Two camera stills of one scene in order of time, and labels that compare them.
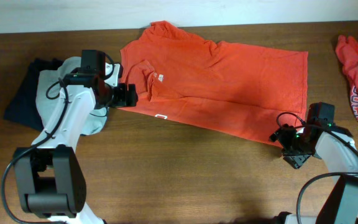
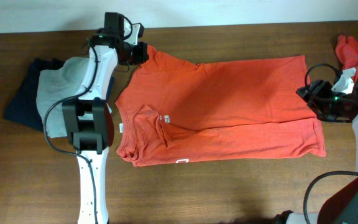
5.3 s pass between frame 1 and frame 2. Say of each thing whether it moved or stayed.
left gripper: moved
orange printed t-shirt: moved
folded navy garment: stayed
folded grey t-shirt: stayed
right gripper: moved
